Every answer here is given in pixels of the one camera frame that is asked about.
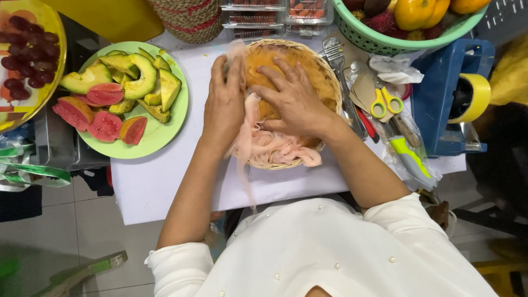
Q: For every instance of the yellow tape roll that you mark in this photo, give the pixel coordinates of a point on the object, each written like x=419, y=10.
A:
x=480, y=95

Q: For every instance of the yellow stool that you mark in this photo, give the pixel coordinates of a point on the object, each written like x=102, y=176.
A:
x=503, y=268

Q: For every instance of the bunch of red grapes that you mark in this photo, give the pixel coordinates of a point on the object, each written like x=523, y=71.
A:
x=29, y=53

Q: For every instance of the heap of red rambutans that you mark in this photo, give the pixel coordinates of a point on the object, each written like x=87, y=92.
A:
x=383, y=24

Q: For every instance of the metal tongs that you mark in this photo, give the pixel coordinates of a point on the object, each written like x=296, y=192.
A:
x=336, y=57

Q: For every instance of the woven basket with red stripes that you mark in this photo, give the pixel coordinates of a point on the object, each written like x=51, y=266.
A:
x=189, y=18

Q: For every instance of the crumpled white tissue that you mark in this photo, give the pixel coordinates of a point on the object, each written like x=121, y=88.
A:
x=396, y=70

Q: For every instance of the brown paper cards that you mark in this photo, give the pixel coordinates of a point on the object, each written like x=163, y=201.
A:
x=363, y=93

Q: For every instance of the grey plastic crate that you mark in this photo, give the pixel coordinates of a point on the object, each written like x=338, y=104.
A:
x=503, y=20

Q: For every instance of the clear plastic bag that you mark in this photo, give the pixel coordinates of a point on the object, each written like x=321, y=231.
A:
x=429, y=177

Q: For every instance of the heap of avocado slices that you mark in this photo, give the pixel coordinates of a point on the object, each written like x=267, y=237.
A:
x=144, y=74

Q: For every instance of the person's left hand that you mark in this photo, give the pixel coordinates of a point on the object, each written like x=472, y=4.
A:
x=225, y=111

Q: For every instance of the clear plastic fruit box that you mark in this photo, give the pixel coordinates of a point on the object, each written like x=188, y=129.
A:
x=309, y=10
x=303, y=29
x=252, y=19
x=252, y=4
x=255, y=34

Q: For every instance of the yellow patterned plate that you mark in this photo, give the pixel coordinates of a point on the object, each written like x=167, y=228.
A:
x=46, y=14

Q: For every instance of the round wicker basket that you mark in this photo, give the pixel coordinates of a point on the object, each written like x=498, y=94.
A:
x=288, y=165

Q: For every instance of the light green plate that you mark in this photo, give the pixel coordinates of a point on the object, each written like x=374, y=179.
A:
x=156, y=137

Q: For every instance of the red round lid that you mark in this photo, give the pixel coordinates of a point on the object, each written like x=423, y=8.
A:
x=406, y=91

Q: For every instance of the pink shredded filler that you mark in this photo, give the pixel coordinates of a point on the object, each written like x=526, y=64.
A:
x=272, y=147

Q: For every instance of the yellow tray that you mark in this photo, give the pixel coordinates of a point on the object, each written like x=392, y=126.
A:
x=115, y=16

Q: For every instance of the green plastic basket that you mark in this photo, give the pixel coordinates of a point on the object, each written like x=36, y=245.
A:
x=371, y=39

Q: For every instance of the person's white shirt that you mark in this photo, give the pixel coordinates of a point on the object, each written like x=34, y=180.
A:
x=330, y=255

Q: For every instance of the blue tape dispenser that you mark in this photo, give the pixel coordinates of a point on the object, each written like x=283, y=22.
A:
x=433, y=95

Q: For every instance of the green and grey stick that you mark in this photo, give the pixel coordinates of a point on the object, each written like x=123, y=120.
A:
x=82, y=272

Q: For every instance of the green and white ribbon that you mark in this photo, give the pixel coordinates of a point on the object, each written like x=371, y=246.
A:
x=37, y=170

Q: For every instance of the pink guava piece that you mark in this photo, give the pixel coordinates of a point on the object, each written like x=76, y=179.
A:
x=105, y=127
x=133, y=130
x=73, y=113
x=105, y=94

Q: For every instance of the white paper sheet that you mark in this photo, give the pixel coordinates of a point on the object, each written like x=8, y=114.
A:
x=165, y=185

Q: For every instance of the orange shredded filler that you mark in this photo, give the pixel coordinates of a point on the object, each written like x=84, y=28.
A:
x=264, y=61

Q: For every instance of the yellow cloth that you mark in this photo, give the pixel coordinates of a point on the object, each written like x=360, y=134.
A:
x=511, y=74

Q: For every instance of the person's right hand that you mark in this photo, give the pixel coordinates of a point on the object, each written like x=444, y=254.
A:
x=301, y=107

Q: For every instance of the green and grey peeler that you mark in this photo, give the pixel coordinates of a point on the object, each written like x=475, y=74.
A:
x=408, y=159

